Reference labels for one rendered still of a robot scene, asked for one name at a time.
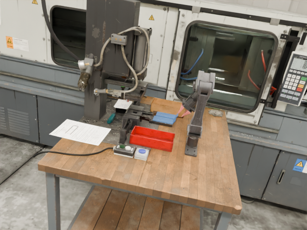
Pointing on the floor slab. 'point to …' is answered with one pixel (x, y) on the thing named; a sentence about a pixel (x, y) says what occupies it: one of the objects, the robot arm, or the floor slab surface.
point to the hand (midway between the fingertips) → (180, 114)
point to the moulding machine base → (255, 159)
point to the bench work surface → (148, 181)
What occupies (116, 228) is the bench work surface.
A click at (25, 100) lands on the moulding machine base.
